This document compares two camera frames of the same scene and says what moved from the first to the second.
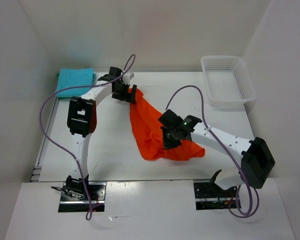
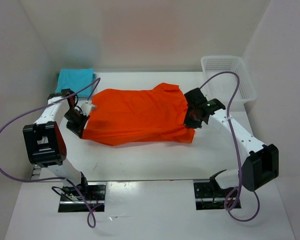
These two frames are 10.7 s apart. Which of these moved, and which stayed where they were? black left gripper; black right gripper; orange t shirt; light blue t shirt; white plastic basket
Moved: black right gripper; black left gripper; orange t shirt
Stayed: light blue t shirt; white plastic basket
